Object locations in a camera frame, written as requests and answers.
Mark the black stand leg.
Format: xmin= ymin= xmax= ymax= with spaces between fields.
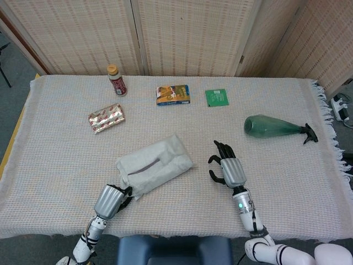
xmin=0 ymin=31 xmax=13 ymax=89

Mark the blue yellow snack box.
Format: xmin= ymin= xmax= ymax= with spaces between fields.
xmin=156 ymin=84 xmax=191 ymax=106

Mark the woven bamboo screen panel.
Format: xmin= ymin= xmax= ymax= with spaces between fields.
xmin=0 ymin=0 xmax=146 ymax=76
xmin=234 ymin=0 xmax=308 ymax=78
xmin=129 ymin=0 xmax=256 ymax=77
xmin=266 ymin=0 xmax=353 ymax=96

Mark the green flat packet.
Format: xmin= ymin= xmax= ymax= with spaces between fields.
xmin=205 ymin=88 xmax=229 ymax=107

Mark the white power strip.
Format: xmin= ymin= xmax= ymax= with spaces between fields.
xmin=330 ymin=93 xmax=350 ymax=123

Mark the yellow cap drink bottle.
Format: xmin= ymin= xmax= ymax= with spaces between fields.
xmin=107 ymin=64 xmax=130 ymax=97

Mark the beige woven tablecloth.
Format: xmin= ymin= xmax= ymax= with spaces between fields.
xmin=0 ymin=74 xmax=353 ymax=240

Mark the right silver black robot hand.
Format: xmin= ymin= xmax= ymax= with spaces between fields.
xmin=207 ymin=140 xmax=247 ymax=190

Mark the green plastic bottle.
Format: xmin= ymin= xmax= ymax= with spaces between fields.
xmin=244 ymin=114 xmax=319 ymax=145

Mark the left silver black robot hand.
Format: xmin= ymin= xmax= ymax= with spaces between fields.
xmin=94 ymin=184 xmax=133 ymax=220

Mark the white tissue pack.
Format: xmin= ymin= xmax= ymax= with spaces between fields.
xmin=117 ymin=137 xmax=194 ymax=199

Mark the blue robot torso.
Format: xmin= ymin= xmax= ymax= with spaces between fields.
xmin=116 ymin=235 xmax=234 ymax=265

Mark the gold red foil package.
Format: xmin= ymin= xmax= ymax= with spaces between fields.
xmin=88 ymin=103 xmax=126 ymax=135

